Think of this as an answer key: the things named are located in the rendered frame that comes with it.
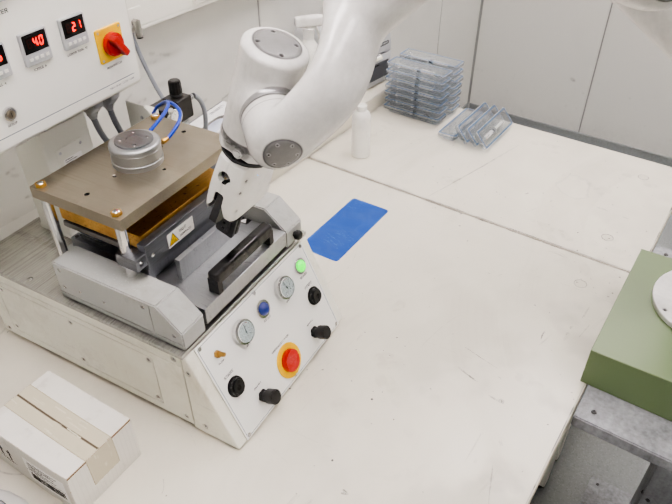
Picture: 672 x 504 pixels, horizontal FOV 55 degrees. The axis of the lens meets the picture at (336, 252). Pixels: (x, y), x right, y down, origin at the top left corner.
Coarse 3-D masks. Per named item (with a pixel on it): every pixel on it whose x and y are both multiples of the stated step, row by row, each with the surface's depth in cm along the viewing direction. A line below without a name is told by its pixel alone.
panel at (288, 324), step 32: (288, 256) 113; (256, 288) 106; (320, 288) 119; (224, 320) 100; (256, 320) 105; (288, 320) 112; (320, 320) 119; (224, 352) 97; (256, 352) 105; (224, 384) 99; (256, 384) 105; (288, 384) 111; (256, 416) 104
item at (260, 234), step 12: (264, 228) 104; (252, 240) 102; (264, 240) 104; (240, 252) 99; (252, 252) 102; (216, 264) 97; (228, 264) 97; (240, 264) 100; (216, 276) 95; (228, 276) 98; (216, 288) 97
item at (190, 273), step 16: (240, 224) 112; (256, 224) 112; (208, 240) 103; (224, 240) 107; (240, 240) 108; (192, 256) 100; (208, 256) 104; (224, 256) 105; (256, 256) 105; (272, 256) 108; (176, 272) 102; (192, 272) 102; (240, 272) 102; (256, 272) 105; (192, 288) 99; (208, 288) 99; (224, 288) 99; (240, 288) 102; (208, 304) 96; (224, 304) 99; (208, 320) 97
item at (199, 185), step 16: (208, 176) 107; (176, 192) 103; (192, 192) 103; (160, 208) 100; (176, 208) 100; (64, 224) 103; (80, 224) 100; (96, 224) 98; (144, 224) 96; (160, 224) 97; (112, 240) 98
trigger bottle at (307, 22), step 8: (296, 16) 173; (304, 16) 173; (312, 16) 173; (320, 16) 174; (296, 24) 173; (304, 24) 174; (312, 24) 174; (320, 24) 175; (304, 32) 175; (312, 32) 175; (304, 40) 177; (312, 40) 177; (312, 48) 177; (312, 56) 177
